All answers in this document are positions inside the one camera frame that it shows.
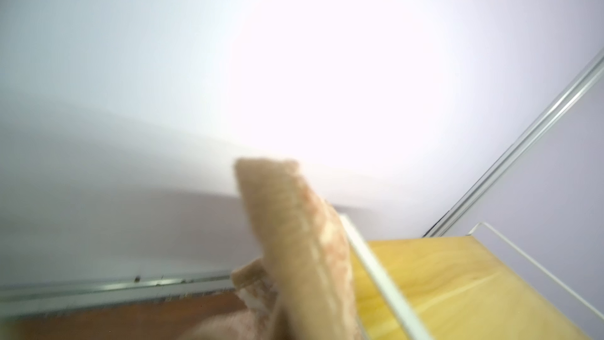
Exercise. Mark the striped beige cloth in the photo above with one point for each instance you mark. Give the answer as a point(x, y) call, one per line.
point(302, 285)

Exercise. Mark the yellow white bookshelf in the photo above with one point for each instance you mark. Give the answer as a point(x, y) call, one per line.
point(452, 288)

